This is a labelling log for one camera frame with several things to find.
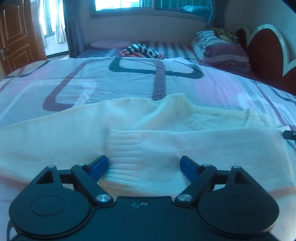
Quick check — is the cream knit sweater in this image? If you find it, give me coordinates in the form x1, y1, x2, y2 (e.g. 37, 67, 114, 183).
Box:
1, 94, 295, 196

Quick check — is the red heart-shaped headboard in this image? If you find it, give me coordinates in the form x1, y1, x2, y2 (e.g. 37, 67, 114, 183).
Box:
235, 24, 295, 95

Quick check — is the patterned pastel bed quilt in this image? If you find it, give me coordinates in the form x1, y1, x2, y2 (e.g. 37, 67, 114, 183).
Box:
1, 57, 295, 240

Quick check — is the striped purple pillow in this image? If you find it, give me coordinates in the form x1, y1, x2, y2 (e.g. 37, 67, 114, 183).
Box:
192, 30, 251, 72

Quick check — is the dark patterned item on pillow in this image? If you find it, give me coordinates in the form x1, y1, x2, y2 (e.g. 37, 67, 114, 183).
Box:
212, 28, 239, 44

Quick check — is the striped bed sheet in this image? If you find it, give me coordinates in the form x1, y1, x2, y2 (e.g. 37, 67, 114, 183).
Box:
77, 41, 260, 81

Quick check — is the pink flat pillow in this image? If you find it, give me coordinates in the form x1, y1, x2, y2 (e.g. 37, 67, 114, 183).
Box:
90, 40, 133, 49

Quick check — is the blue-grey right curtain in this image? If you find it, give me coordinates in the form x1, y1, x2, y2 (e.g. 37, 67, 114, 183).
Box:
207, 0, 229, 29

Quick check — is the striped folded garment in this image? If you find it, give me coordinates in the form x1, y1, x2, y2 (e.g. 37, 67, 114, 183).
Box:
118, 43, 164, 60

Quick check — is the brown wooden door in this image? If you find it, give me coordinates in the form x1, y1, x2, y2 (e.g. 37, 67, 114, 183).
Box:
1, 0, 47, 75

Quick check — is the white sheer curtain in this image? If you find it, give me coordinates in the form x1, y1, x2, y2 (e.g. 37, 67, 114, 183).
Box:
38, 0, 67, 47

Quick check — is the grey left curtain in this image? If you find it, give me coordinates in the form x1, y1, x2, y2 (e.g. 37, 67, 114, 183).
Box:
63, 0, 85, 58

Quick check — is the window with grey frame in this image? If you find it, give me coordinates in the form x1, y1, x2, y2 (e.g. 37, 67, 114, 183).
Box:
90, 0, 214, 22

